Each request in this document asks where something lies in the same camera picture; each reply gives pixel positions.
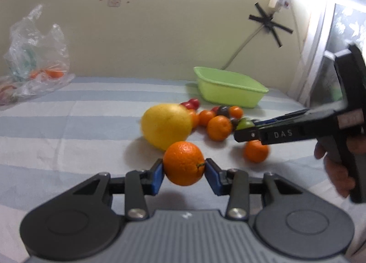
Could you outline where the grey wall cable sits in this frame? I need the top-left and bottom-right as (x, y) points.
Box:
(220, 24), (266, 71)

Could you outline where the right hand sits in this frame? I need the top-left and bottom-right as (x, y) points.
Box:
(314, 135), (365, 198)

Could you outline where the orange mandarin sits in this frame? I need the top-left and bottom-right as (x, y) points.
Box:
(243, 140), (270, 163)
(206, 116), (233, 142)

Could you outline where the small orange fruit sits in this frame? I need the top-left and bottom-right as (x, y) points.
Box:
(229, 106), (244, 120)

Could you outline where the dark purple tomato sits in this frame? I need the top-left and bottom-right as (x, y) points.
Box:
(216, 106), (230, 118)

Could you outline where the small orange tomato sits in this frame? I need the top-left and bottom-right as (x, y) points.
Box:
(199, 109), (216, 127)

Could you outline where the clear plastic bag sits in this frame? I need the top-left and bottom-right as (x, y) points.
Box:
(1, 4), (75, 106)

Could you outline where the black tape cross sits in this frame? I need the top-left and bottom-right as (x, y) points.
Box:
(249, 3), (293, 47)

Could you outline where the window frame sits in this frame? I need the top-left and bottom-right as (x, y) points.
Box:
(288, 0), (365, 106)

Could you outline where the orange fruit in bag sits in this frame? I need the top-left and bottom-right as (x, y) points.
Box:
(30, 69), (64, 79)

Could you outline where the large orange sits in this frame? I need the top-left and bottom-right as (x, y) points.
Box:
(163, 141), (205, 186)

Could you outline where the green plastic basin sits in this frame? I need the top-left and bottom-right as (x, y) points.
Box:
(194, 67), (269, 108)

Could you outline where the green tomato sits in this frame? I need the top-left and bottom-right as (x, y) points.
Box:
(236, 118), (255, 130)

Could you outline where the yellow pomelo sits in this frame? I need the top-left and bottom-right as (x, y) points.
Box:
(140, 103), (192, 150)

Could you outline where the red cherry tomato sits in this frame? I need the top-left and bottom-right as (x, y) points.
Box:
(181, 98), (200, 110)

